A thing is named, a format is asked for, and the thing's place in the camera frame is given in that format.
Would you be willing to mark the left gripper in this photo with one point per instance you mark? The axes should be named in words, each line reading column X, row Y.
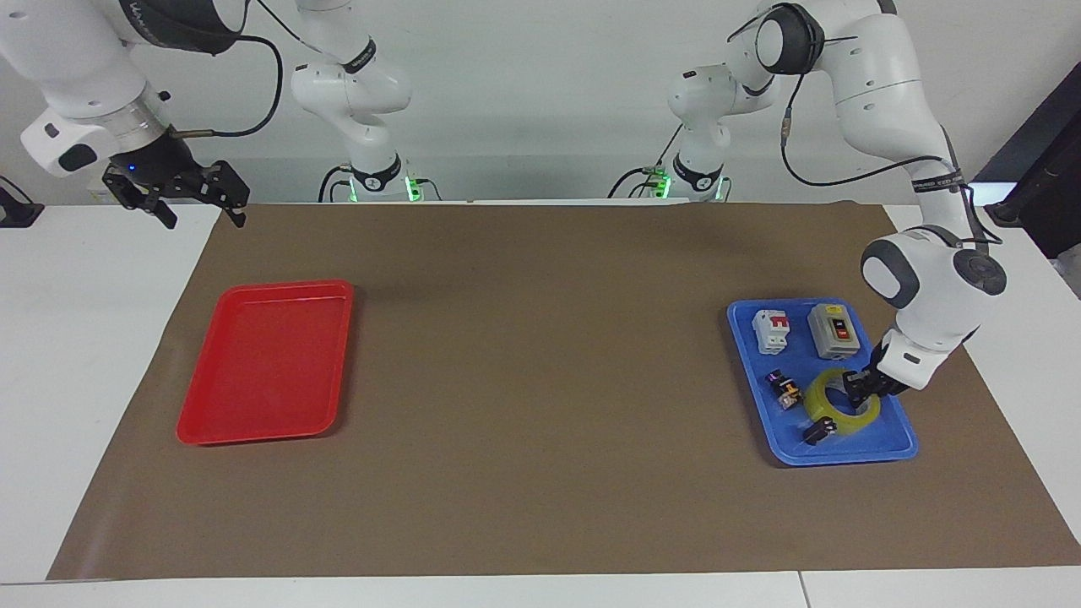
column 881, row 371

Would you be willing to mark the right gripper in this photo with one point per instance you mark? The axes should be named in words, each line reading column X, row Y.
column 156, row 159

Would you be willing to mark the yellow transparent tape roll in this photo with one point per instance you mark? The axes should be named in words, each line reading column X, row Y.
column 863, row 415

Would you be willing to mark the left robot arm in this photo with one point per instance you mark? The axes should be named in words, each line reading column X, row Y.
column 878, row 76

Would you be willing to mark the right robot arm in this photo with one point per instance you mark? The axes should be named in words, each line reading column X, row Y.
column 76, row 67

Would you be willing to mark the small black electrical component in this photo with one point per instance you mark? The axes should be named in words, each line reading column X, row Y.
column 784, row 391

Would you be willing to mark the blue plastic tray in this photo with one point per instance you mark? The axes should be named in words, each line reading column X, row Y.
column 764, row 422

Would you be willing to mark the black stand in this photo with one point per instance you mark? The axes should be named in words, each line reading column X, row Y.
column 15, row 211
column 1043, row 177

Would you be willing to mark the red plastic tray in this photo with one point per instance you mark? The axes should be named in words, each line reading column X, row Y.
column 266, row 363

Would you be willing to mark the grey switch box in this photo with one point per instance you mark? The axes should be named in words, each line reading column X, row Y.
column 832, row 333

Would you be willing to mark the white circuit breaker red switch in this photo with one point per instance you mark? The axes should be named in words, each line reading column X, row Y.
column 771, row 331

